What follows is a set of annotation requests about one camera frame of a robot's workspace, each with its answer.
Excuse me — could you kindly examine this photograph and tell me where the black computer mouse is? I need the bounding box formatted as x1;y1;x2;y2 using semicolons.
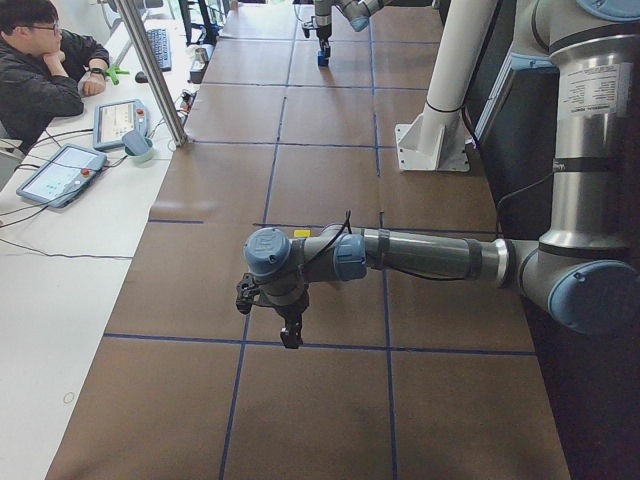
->
134;71;148;84

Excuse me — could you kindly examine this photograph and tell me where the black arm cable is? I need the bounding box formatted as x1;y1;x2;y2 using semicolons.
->
299;209;556;281

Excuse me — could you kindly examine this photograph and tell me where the person in black jacket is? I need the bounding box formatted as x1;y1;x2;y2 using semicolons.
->
1;1;110;154

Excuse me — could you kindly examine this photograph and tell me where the metal cup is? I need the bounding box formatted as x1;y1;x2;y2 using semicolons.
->
194;47;209;64

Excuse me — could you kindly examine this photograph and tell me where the blue cube block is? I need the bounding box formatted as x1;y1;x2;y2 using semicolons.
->
317;50;330;68

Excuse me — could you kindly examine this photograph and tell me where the far teach pendant tablet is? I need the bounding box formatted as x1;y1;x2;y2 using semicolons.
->
93;99;149;151

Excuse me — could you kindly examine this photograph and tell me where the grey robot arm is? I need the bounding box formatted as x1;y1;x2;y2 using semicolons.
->
302;0;389;66
236;1;639;348

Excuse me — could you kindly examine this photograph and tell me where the near teach pendant tablet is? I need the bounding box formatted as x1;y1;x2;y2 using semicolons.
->
16;144;107;208

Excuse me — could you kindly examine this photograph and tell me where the black keyboard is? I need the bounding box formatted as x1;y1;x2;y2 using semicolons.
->
146;28;172;72

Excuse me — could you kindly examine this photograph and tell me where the aluminium frame post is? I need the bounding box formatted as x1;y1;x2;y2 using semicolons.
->
115;0;188;147

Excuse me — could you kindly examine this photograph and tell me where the black electronics box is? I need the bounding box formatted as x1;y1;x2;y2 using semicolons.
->
189;44;214;84

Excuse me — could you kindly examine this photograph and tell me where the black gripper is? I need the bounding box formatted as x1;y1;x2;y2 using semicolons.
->
315;24;331;56
275;294;309;349

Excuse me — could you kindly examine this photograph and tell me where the teach pendant tablet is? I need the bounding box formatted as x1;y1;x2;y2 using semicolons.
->
93;99;149;151
16;144;107;208

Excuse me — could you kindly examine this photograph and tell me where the green plastic tool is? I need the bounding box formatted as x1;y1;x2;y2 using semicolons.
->
105;65;130;85

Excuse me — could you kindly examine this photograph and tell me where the white camera pole with base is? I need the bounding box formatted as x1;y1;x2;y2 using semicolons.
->
395;0;498;172

